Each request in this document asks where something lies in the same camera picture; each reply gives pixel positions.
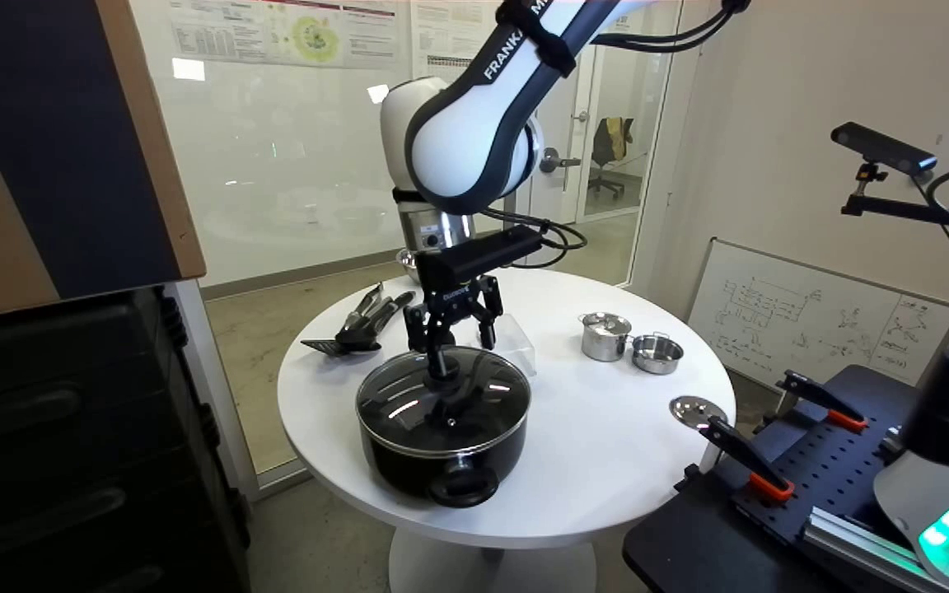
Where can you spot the black cabinet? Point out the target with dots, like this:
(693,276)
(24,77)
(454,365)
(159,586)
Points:
(80,461)

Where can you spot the low small open steel pot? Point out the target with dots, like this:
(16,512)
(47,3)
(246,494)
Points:
(655,355)

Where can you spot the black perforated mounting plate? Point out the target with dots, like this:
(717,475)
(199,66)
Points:
(839,461)

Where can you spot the small flat steel lid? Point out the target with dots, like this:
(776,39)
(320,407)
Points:
(696,413)

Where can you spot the black camera on stand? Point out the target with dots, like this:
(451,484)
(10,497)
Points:
(885,148)

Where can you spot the white table pedestal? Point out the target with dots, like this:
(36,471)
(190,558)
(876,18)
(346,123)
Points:
(484,563)

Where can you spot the wall poster with green circle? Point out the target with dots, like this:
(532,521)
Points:
(309,36)

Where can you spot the glass pot lid black knob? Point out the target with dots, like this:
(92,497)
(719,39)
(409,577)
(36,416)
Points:
(396,407)

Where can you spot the office chair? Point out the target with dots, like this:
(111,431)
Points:
(610,136)

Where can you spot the whiteboard with drawings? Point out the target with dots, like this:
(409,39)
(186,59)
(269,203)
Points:
(815,318)

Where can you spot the black cooking pot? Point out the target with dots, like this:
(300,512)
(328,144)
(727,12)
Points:
(409,471)

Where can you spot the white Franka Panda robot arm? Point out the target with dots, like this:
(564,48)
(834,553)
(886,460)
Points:
(462,133)

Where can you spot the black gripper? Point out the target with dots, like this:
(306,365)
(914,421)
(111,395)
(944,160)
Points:
(460,298)

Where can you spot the black robot cart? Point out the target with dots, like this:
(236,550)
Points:
(693,549)

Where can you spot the large cardboard box black stripe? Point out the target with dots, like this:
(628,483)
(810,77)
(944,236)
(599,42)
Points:
(56,144)

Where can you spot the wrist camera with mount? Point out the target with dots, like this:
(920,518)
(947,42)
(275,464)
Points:
(475,258)

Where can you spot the black spatula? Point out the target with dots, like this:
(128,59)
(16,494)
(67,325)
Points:
(345,342)

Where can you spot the tall small steel lidded pot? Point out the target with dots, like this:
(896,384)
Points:
(604,337)

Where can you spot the aluminium rail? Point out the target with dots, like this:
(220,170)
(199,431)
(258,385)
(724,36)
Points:
(858,549)

